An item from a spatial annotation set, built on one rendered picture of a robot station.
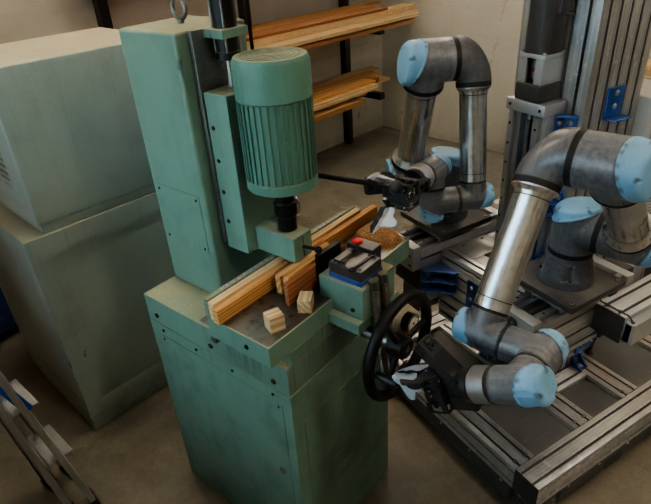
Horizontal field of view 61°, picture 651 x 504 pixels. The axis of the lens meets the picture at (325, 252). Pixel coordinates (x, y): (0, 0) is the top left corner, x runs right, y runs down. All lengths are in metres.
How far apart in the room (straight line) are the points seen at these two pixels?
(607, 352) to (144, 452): 1.84
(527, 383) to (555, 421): 1.07
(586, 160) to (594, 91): 0.59
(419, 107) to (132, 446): 1.66
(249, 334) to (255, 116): 0.49
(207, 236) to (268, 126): 0.41
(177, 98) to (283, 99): 0.29
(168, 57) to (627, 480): 1.97
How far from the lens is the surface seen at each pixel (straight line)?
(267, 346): 1.27
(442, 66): 1.56
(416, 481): 2.14
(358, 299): 1.33
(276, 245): 1.44
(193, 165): 1.44
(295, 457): 1.58
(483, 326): 1.17
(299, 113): 1.26
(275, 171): 1.28
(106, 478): 2.35
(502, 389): 1.08
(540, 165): 1.18
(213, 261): 1.55
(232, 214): 1.46
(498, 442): 1.99
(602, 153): 1.15
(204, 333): 1.55
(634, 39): 1.79
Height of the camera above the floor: 1.71
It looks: 31 degrees down
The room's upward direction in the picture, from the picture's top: 4 degrees counter-clockwise
